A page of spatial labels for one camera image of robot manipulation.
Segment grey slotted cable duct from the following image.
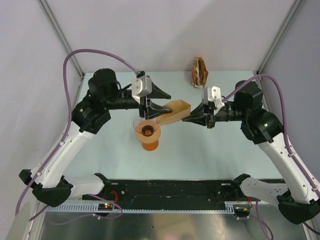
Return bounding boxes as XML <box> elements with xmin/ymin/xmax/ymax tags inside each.
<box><xmin>44</xmin><ymin>201</ymin><xmax>253</xmax><ymax>215</ymax></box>

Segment brown paper coffee filter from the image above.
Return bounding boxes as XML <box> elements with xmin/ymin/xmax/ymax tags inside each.
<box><xmin>156</xmin><ymin>99</ymin><xmax>191</xmax><ymax>126</ymax></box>

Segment aluminium front rail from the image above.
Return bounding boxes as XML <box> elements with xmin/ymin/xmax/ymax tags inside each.
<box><xmin>37</xmin><ymin>182</ymin><xmax>307</xmax><ymax>204</ymax></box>

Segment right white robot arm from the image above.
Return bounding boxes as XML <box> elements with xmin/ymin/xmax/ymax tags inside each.
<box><xmin>183</xmin><ymin>80</ymin><xmax>320</xmax><ymax>225</ymax></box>

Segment left aluminium frame post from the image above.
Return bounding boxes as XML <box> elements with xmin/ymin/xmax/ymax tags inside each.
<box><xmin>37</xmin><ymin>0</ymin><xmax>85</xmax><ymax>79</ymax></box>

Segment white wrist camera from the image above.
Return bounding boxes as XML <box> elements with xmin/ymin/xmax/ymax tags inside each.
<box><xmin>202</xmin><ymin>86</ymin><xmax>225</xmax><ymax>112</ymax></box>
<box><xmin>131</xmin><ymin>71</ymin><xmax>152</xmax><ymax>104</ymax></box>

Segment aluminium frame post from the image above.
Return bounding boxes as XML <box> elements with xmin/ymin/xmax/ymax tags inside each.
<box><xmin>37</xmin><ymin>0</ymin><xmax>85</xmax><ymax>79</ymax></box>
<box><xmin>255</xmin><ymin>0</ymin><xmax>306</xmax><ymax>74</ymax></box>

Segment right aluminium frame post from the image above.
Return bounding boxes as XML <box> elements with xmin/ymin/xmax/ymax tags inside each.
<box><xmin>255</xmin><ymin>0</ymin><xmax>306</xmax><ymax>74</ymax></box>

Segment orange coffee filter package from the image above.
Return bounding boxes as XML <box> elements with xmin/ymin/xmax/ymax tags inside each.
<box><xmin>191</xmin><ymin>57</ymin><xmax>209</xmax><ymax>89</ymax></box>

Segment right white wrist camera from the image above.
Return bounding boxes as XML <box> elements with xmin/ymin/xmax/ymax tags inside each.
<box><xmin>202</xmin><ymin>86</ymin><xmax>225</xmax><ymax>112</ymax></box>

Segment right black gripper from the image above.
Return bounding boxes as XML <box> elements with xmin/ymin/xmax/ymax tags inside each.
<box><xmin>182</xmin><ymin>100</ymin><xmax>248</xmax><ymax>129</ymax></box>

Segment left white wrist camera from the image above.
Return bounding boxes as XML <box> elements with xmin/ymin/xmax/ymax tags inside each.
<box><xmin>131</xmin><ymin>71</ymin><xmax>152</xmax><ymax>104</ymax></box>

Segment glass flask with orange liquid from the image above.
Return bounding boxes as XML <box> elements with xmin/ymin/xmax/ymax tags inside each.
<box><xmin>141</xmin><ymin>140</ymin><xmax>159</xmax><ymax>152</ymax></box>

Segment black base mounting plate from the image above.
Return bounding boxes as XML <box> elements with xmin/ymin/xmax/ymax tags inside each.
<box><xmin>97</xmin><ymin>179</ymin><xmax>248</xmax><ymax>210</ymax></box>

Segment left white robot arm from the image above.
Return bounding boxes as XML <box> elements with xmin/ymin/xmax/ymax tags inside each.
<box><xmin>19</xmin><ymin>68</ymin><xmax>172</xmax><ymax>207</ymax></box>

